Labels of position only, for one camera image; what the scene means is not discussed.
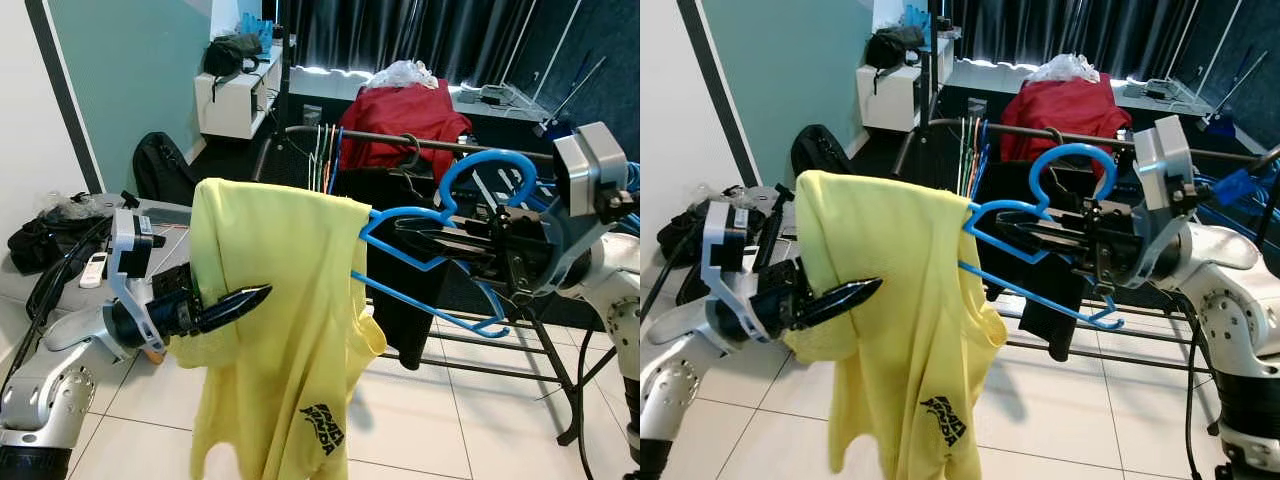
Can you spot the black hanging garment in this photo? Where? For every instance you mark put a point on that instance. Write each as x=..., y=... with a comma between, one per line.
x=1050, y=320
x=410, y=310

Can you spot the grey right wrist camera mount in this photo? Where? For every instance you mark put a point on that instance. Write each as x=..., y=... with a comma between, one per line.
x=1165, y=165
x=590, y=165

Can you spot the black hanger hook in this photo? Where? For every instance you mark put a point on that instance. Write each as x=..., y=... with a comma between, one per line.
x=1058, y=145
x=416, y=155

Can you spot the red fabric bag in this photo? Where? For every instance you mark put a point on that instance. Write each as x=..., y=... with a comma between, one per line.
x=400, y=115
x=1060, y=110

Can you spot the black backpack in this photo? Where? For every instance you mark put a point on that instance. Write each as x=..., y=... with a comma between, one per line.
x=160, y=170
x=820, y=155

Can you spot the white remote control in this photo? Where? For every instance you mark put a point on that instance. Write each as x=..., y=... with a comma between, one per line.
x=93, y=270

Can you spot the black shoulder bag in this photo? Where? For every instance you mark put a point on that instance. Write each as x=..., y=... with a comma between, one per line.
x=230, y=52
x=893, y=45

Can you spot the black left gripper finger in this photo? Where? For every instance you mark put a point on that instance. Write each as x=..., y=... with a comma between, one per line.
x=845, y=293
x=230, y=316
x=838, y=312
x=235, y=298

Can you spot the white shelf unit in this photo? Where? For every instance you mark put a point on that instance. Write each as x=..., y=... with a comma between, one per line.
x=235, y=105
x=890, y=100

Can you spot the black curtain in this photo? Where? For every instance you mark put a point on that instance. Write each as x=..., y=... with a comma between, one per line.
x=1080, y=25
x=420, y=30

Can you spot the small black bag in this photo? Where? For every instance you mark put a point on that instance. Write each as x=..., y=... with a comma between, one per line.
x=30, y=245
x=680, y=232

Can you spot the blue plastic hanger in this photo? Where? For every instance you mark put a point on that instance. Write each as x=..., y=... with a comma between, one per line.
x=1235, y=187
x=490, y=156
x=1075, y=149
x=630, y=180

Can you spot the clear plastic bag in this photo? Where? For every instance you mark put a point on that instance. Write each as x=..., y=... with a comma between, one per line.
x=65, y=207
x=715, y=194

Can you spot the yellow polo shirt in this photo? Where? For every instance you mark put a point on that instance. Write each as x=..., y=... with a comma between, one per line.
x=900, y=380
x=270, y=300

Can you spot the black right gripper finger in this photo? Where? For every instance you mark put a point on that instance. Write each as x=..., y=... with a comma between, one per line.
x=450, y=230
x=470, y=254
x=1070, y=248
x=1045, y=224

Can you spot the grey flat case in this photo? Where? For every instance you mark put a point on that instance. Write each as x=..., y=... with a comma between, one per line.
x=170, y=222

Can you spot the blue plastic items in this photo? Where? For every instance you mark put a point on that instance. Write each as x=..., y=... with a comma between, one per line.
x=915, y=17
x=252, y=25

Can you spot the white plastic bag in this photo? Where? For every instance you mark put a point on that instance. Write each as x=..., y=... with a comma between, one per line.
x=1062, y=68
x=403, y=75

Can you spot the grey router box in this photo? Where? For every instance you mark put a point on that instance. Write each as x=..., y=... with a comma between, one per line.
x=500, y=96
x=1165, y=90

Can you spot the thin grey pole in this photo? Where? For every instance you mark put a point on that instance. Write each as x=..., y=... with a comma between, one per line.
x=1235, y=90
x=570, y=97

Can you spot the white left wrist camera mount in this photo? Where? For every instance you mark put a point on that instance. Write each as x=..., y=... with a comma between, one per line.
x=130, y=245
x=725, y=235

